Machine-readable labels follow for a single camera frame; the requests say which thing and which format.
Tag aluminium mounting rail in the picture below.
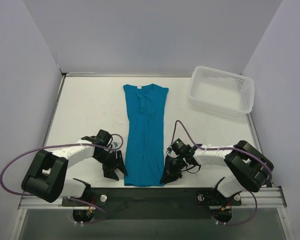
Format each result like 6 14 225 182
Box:
18 187 287 209

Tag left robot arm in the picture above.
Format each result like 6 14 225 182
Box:
21 129 128 206

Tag white perforated plastic basket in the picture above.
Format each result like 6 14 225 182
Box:
188 66 255 117

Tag teal t shirt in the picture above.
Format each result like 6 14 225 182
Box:
123 84 169 187

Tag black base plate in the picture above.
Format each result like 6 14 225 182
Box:
61 187 242 221

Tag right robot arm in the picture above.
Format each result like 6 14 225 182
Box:
160 138 274 204

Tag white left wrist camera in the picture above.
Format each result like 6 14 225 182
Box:
110 142 118 148

